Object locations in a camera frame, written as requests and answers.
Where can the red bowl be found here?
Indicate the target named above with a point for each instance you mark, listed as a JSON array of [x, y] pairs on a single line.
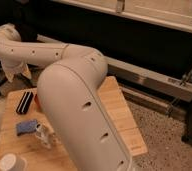
[[37, 102]]

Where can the metal floor rail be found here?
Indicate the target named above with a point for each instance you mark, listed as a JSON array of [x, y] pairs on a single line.
[[178, 89]]

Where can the black striped eraser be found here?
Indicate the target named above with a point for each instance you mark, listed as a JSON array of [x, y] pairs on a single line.
[[24, 103]]

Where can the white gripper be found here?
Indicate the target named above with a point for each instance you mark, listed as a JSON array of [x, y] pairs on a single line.
[[11, 68]]

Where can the clear plastic bottle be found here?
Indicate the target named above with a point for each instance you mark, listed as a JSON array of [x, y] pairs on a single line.
[[43, 133]]

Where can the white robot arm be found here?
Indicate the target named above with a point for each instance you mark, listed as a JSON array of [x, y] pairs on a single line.
[[67, 90]]

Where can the white paper cup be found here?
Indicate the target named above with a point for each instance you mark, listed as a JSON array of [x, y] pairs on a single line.
[[12, 162]]

